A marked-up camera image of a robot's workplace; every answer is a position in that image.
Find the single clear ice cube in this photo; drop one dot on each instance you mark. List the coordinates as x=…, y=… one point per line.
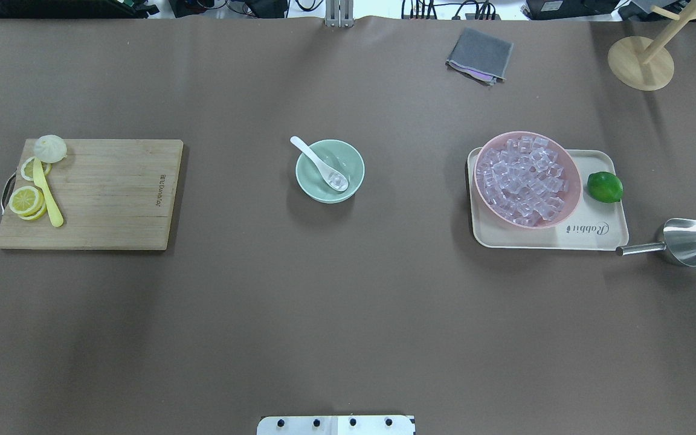
x=338, y=182

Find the white ceramic spoon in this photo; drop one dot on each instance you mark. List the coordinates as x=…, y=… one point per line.
x=323, y=169

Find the green bowl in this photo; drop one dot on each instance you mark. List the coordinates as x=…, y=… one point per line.
x=339, y=155

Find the pile of clear ice cubes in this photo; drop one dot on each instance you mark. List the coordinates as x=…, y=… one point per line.
x=523, y=181

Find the pink bowl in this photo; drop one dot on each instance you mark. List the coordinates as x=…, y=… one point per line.
x=568, y=199

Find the grey folded cloth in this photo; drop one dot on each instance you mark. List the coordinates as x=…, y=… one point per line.
x=481, y=56

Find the wooden cutting board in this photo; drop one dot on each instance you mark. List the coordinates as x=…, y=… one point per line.
x=113, y=195

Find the cream serving tray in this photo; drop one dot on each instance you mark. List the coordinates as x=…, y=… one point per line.
x=593, y=226

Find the green lime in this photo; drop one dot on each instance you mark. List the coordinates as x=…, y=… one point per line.
x=605, y=187

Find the yellow plastic knife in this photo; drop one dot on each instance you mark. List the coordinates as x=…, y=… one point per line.
x=53, y=210

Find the upper lemon slice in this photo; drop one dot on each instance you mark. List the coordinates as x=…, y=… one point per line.
x=27, y=171

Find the wooden mug tree stand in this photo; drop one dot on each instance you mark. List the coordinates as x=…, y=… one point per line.
x=643, y=63

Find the aluminium frame post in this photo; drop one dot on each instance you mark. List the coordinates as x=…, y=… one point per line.
x=339, y=13

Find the metal cutting board handle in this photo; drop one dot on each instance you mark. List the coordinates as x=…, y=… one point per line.
x=7, y=192

